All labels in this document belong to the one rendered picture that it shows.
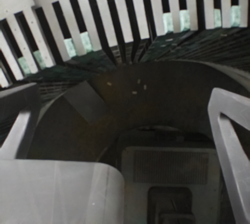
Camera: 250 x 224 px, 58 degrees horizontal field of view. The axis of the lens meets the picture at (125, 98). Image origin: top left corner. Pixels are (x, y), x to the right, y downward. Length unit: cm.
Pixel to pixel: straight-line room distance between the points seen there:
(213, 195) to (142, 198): 35
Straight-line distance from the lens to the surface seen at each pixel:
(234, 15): 35
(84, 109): 133
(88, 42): 31
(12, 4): 35
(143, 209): 124
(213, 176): 124
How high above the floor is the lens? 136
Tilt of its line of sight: 85 degrees down
